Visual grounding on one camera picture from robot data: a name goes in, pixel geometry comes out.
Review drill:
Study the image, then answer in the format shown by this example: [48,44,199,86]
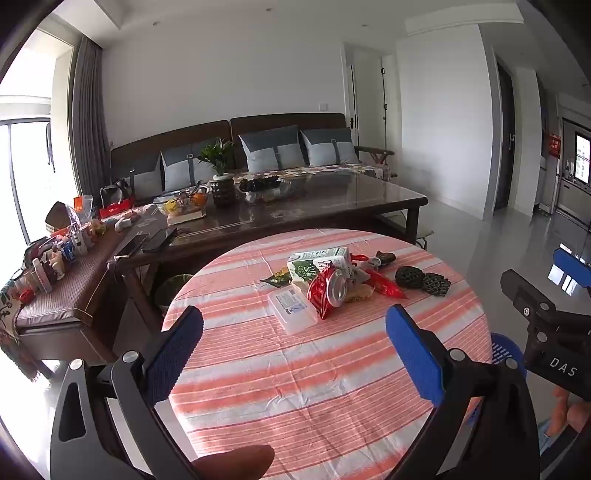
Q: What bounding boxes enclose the grey curtain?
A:
[71,37,112,204]

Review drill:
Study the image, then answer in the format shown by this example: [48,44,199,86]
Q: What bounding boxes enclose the glass sliding door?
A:
[554,92,591,232]

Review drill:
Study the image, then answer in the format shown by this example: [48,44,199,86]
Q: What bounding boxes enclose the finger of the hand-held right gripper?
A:
[501,269,559,324]
[553,248,591,289]

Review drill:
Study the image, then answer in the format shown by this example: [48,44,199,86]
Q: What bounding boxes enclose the red snack wrapper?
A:
[365,268,407,300]

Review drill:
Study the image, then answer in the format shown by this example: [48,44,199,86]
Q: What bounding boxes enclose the green snack wrapper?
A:
[259,268,293,287]

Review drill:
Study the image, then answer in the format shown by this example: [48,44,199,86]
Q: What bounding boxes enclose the glass bowl with oranges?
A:
[154,189,208,217]

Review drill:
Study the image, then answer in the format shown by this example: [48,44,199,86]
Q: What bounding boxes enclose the white snack bag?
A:
[349,253,384,283]

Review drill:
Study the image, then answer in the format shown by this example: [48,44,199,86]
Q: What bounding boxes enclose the dark brown sofa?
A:
[110,113,398,204]

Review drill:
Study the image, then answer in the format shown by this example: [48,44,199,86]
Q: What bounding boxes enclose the grey tablet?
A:
[113,232,151,259]

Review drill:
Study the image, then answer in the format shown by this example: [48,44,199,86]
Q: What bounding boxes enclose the white door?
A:
[344,44,398,153]

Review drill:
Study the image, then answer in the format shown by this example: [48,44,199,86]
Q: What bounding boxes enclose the glass bowl of dark fruit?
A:
[238,175,293,204]

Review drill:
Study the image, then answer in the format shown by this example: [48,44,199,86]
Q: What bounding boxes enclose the dark door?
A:
[494,62,515,210]

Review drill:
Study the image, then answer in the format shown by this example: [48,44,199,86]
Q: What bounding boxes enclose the orange striped tablecloth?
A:
[161,228,492,480]

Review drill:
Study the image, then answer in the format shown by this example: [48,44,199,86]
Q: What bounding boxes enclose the clear plastic box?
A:
[268,284,319,335]

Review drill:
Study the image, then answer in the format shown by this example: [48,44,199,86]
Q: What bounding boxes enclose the row of small bottles and toys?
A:
[11,217,112,301]

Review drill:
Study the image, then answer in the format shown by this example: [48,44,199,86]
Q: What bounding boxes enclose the person's left hand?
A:
[191,444,276,480]

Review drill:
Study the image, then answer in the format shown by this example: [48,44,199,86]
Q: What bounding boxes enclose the black foam mesh sleeve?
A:
[421,272,451,297]
[396,266,424,289]

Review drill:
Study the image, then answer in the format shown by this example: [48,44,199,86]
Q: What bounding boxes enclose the white green milk carton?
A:
[286,247,352,283]

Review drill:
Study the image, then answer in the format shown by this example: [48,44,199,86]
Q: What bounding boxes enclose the dark ribbed vase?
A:
[210,174,237,207]

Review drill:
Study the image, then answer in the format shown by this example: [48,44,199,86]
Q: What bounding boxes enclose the wooden bench with woven mat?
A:
[0,217,153,370]

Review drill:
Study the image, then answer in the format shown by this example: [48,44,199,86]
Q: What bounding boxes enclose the dark wooden coffee table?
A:
[108,173,429,324]

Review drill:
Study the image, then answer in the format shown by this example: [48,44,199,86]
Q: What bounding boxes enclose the green house plant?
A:
[198,137,237,176]

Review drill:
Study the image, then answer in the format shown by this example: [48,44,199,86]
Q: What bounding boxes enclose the floral sofa cover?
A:
[231,164,384,181]

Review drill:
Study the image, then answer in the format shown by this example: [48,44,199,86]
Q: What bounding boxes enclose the crushed red drink can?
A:
[307,267,354,320]

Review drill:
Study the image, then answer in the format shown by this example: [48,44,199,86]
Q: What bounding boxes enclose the person's right hand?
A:
[545,385,591,437]

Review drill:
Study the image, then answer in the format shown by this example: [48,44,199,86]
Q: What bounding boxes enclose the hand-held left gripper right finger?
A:
[385,304,541,480]

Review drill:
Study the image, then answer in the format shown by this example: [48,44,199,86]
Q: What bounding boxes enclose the yellow snack bag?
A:
[342,281,375,303]

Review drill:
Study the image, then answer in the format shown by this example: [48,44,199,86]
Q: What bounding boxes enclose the grey blue cushion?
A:
[113,166,162,199]
[300,127,361,168]
[161,141,218,192]
[238,126,308,172]

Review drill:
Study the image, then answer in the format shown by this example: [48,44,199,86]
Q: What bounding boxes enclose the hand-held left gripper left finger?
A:
[50,305,204,480]

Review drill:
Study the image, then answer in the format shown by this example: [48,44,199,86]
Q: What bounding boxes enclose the red box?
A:
[98,196,137,219]

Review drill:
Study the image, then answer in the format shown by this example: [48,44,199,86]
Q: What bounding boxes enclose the black phone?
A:
[141,227,178,254]

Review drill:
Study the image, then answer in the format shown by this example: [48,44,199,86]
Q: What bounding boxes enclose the black handbag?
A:
[100,178,134,204]

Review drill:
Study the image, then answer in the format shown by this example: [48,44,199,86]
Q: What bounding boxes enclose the green lined waste bin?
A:
[154,273,195,317]

